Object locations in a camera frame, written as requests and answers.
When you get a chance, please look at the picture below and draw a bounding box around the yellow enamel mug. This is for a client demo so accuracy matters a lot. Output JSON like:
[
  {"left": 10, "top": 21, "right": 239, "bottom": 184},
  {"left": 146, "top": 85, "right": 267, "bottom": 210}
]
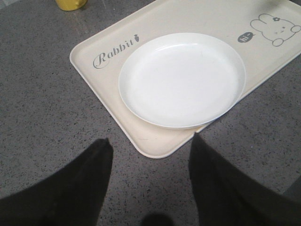
[{"left": 55, "top": 0, "right": 87, "bottom": 11}]

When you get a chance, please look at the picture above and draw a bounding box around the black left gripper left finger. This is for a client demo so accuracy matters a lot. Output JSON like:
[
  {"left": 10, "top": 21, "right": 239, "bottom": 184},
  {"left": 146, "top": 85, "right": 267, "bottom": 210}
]
[{"left": 0, "top": 139, "right": 113, "bottom": 226}]

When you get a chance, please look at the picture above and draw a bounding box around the cream rabbit serving tray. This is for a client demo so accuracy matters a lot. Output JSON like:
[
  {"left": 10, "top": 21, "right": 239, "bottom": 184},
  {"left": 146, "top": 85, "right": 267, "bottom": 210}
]
[{"left": 70, "top": 0, "right": 301, "bottom": 159}]

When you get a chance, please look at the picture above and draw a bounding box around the white round plate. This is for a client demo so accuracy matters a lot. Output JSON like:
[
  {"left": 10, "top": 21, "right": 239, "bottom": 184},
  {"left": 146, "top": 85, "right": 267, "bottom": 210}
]
[{"left": 119, "top": 33, "right": 246, "bottom": 129}]

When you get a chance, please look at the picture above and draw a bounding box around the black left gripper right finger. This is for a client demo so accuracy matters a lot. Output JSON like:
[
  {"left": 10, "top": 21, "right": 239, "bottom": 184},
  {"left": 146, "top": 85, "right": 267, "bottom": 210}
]
[{"left": 189, "top": 134, "right": 301, "bottom": 226}]

